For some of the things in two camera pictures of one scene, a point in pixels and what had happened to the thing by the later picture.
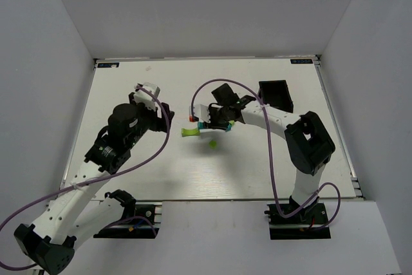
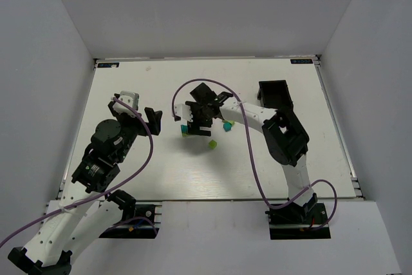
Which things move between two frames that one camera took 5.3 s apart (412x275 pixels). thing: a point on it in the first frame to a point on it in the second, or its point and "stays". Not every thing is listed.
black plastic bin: x=276 y=93 stays
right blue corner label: x=301 y=61 stays
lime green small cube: x=212 y=144 stays
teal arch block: x=201 y=126 to x=184 y=128
